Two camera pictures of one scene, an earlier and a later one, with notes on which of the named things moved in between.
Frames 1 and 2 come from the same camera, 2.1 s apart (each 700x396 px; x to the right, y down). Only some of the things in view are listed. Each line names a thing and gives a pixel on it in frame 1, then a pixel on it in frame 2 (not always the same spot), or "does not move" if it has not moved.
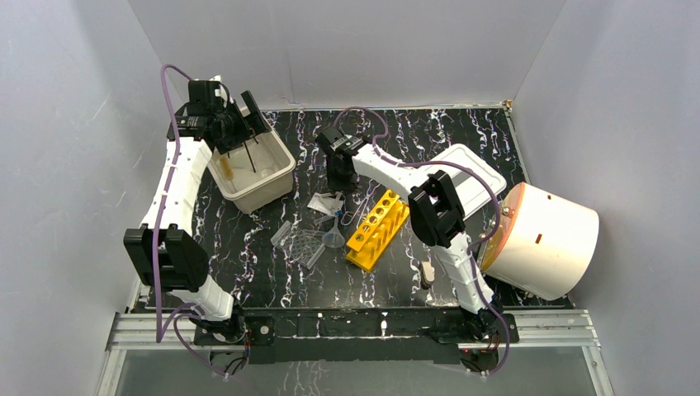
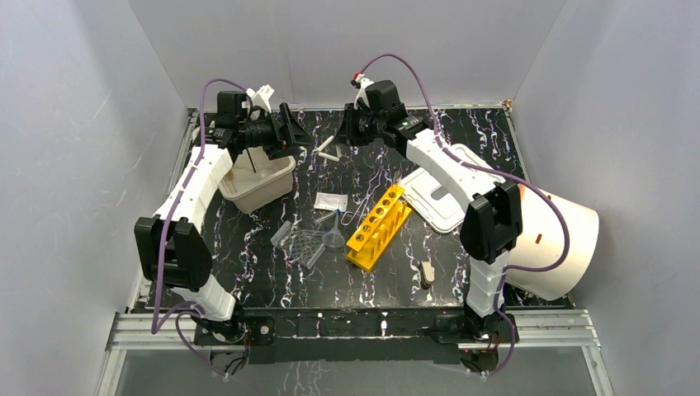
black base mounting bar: x=283 y=336 does not move
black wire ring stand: x=247 y=150 does not move
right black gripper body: x=344 y=181 → x=359 y=127
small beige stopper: x=428 y=275 does not move
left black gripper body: x=240 y=126 → x=278 y=131
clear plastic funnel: x=333 y=238 does not move
